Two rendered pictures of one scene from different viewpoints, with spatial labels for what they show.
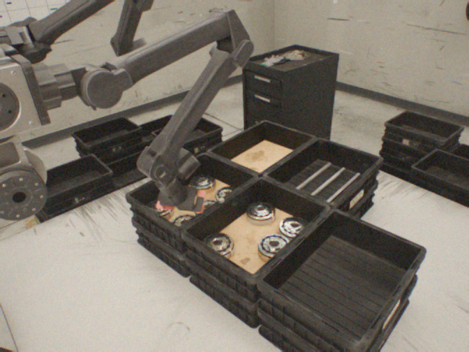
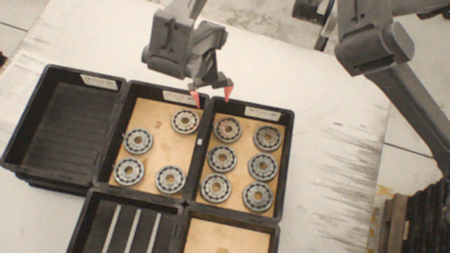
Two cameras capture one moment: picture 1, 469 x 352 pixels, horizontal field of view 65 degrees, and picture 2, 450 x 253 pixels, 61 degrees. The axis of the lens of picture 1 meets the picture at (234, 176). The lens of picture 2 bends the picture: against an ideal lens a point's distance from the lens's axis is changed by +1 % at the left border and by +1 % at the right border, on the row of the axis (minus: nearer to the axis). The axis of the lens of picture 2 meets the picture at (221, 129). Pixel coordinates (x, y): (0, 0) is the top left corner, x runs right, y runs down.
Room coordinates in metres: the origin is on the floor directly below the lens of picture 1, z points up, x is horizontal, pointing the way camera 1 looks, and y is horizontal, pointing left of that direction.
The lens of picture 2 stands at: (1.44, -0.20, 2.09)
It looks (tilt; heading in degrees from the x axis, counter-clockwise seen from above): 65 degrees down; 142
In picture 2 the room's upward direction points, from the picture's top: 6 degrees clockwise
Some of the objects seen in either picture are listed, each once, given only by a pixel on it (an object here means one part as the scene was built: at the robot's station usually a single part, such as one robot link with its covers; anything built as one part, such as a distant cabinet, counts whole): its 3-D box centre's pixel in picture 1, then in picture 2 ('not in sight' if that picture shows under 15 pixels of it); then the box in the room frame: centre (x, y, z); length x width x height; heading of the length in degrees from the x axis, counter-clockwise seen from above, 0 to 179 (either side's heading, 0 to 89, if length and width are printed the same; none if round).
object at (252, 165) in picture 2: not in sight; (263, 166); (1.17, 0.20, 0.86); 0.10 x 0.10 x 0.01
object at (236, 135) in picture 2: (185, 223); (228, 129); (0.99, 0.18, 0.86); 0.10 x 0.10 x 0.01
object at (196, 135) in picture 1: (190, 158); not in sight; (2.29, 0.30, 0.37); 0.40 x 0.30 x 0.45; 129
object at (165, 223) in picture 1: (193, 187); (243, 155); (1.12, 0.15, 0.92); 0.40 x 0.30 x 0.02; 136
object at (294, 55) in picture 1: (296, 54); not in sight; (2.95, -0.53, 0.88); 0.29 x 0.22 x 0.03; 129
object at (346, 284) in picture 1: (341, 280); (72, 127); (0.70, -0.28, 0.87); 0.40 x 0.30 x 0.11; 136
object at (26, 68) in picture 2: not in sight; (21, 86); (0.32, -0.39, 0.70); 0.33 x 0.23 x 0.01; 129
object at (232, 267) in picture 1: (257, 221); (155, 138); (0.91, -0.07, 0.92); 0.40 x 0.30 x 0.02; 136
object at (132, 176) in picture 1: (141, 187); not in sight; (2.04, 0.62, 0.31); 0.40 x 0.30 x 0.34; 129
